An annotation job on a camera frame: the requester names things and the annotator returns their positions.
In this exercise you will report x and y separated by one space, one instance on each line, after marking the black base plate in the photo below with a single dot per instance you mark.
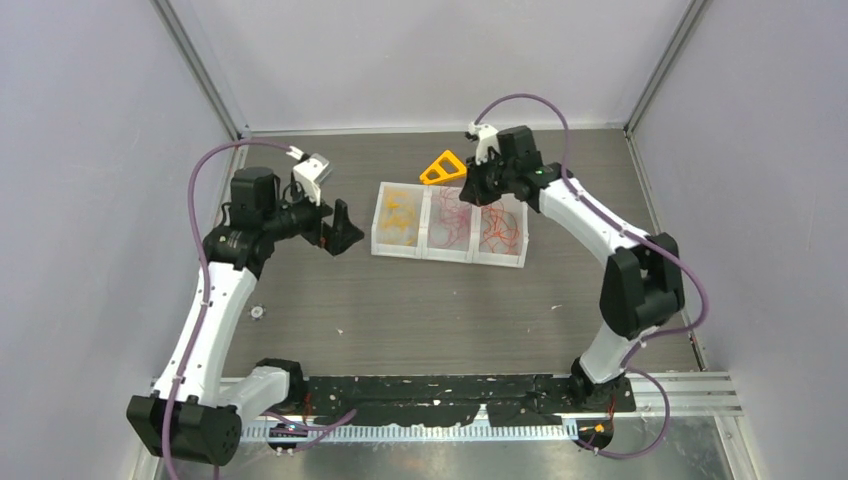
450 400

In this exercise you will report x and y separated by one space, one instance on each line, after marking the white three-compartment tray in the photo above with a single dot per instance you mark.
431 223

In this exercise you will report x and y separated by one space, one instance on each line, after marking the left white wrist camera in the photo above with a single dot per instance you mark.
307 177

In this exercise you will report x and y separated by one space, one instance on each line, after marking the white slotted cable duct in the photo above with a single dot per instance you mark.
567 430

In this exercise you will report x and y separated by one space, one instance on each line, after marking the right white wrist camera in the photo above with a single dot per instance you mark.
487 144

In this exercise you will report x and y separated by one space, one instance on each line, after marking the yellow triangular plastic piece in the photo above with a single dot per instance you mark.
447 167

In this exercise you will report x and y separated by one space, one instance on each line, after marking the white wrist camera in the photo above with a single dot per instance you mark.
307 177
487 144

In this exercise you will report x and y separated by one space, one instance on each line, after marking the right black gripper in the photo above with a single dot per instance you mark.
473 192

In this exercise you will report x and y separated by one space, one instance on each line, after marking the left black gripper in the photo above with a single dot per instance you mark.
338 237

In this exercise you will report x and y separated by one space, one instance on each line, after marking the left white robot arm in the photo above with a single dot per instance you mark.
188 416

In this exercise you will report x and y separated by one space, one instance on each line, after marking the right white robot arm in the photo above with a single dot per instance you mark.
642 285

